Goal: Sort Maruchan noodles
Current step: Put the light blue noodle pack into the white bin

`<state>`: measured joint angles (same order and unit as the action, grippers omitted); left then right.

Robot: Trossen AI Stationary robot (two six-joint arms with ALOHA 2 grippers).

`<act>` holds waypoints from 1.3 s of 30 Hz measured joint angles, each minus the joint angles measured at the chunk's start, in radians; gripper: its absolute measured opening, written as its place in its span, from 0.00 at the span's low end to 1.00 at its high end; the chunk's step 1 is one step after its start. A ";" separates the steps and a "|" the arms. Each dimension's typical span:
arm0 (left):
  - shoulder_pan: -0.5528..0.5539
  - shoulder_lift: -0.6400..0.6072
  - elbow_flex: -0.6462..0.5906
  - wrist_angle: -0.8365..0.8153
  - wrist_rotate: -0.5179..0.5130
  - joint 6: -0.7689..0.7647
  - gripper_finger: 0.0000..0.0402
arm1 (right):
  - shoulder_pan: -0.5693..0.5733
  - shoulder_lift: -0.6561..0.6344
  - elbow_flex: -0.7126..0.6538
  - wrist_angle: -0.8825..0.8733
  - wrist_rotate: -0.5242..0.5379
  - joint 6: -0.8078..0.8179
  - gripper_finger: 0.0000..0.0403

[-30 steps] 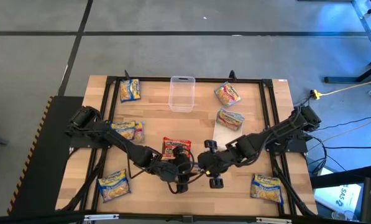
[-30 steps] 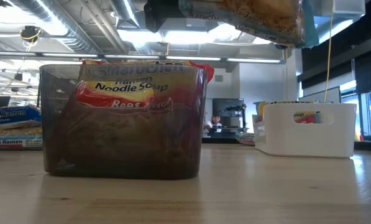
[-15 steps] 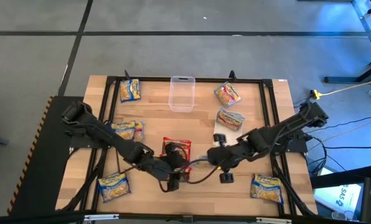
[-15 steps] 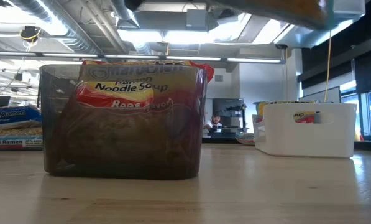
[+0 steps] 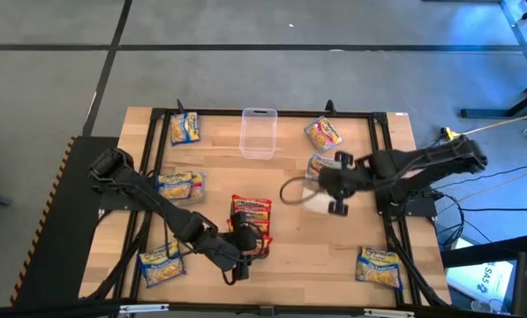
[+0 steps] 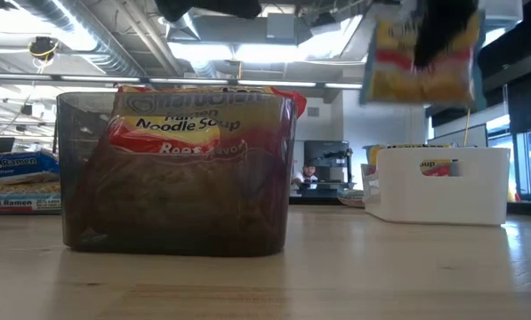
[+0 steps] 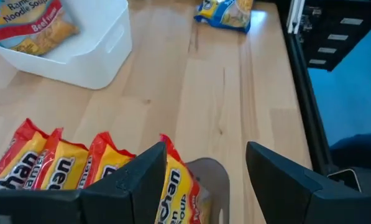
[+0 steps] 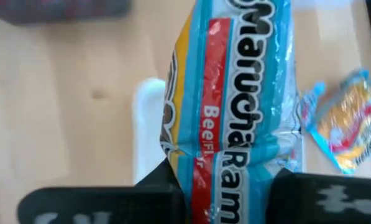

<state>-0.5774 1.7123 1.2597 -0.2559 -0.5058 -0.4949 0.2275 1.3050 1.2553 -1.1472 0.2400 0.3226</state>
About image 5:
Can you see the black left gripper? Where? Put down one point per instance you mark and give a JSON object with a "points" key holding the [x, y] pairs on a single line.
{"points": [[243, 245]]}

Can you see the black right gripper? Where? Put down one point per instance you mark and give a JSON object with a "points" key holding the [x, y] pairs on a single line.
{"points": [[342, 183]]}

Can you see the smoky dark plastic bin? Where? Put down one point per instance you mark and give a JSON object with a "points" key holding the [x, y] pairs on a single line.
{"points": [[269, 235]]}

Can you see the white plastic bin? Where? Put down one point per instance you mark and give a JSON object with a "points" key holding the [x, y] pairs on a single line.
{"points": [[317, 205]]}

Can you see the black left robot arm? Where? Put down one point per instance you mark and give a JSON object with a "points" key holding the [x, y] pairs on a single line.
{"points": [[157, 203]]}

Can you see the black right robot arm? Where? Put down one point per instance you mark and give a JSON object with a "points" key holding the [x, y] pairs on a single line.
{"points": [[422, 159]]}

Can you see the blue ramen noodle pack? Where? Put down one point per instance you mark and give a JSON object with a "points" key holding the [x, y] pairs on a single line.
{"points": [[380, 269], [161, 265], [184, 128], [175, 187]]}

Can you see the clear plastic bin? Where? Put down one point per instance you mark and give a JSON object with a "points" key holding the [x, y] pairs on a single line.
{"points": [[258, 132]]}

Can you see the black furniture bar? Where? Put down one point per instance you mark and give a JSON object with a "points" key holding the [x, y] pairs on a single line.
{"points": [[488, 254]]}

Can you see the black desk leg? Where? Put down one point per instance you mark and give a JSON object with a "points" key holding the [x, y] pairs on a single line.
{"points": [[488, 113]]}

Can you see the white printed box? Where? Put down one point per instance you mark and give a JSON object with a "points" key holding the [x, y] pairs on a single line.
{"points": [[484, 278]]}

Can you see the black hazard-striped floor mat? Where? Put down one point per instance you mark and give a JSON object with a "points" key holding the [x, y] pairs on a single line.
{"points": [[47, 247]]}

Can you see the silver aluminium bracket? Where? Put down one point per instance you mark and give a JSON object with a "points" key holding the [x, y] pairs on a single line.
{"points": [[144, 308], [389, 313]]}

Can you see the grey desk frame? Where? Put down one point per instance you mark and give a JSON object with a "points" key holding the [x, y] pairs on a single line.
{"points": [[517, 35]]}

